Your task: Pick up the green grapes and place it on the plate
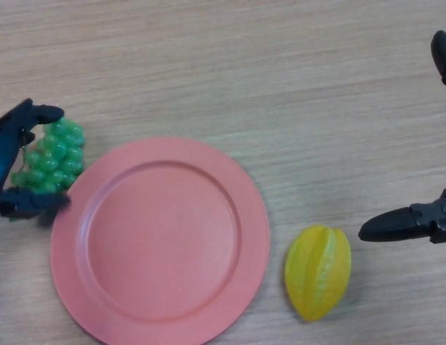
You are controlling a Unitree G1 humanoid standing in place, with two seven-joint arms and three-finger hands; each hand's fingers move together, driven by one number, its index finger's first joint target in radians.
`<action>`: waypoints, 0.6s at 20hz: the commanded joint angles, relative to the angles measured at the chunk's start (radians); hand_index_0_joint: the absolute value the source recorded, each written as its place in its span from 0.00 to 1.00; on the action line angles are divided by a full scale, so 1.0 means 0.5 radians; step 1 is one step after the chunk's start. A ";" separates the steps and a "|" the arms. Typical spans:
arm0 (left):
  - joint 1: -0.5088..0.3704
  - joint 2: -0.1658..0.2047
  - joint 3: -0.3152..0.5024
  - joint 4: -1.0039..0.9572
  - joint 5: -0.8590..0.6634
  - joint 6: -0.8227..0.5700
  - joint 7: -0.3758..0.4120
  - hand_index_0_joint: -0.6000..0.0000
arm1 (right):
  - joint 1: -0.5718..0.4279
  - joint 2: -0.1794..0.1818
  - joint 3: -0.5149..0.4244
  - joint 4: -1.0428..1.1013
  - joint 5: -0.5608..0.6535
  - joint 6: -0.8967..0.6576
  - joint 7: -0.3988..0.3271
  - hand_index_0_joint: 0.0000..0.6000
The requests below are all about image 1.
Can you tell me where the green grape bunch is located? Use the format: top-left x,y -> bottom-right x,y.
9,118 -> 86,197

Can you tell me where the yellow starfruit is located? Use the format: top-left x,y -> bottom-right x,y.
283,224 -> 352,323

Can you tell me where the pink round plate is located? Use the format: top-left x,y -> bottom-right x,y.
50,136 -> 271,345

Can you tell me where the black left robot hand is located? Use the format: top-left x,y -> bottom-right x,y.
0,98 -> 72,226

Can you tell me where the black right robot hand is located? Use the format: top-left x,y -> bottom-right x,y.
358,30 -> 446,245

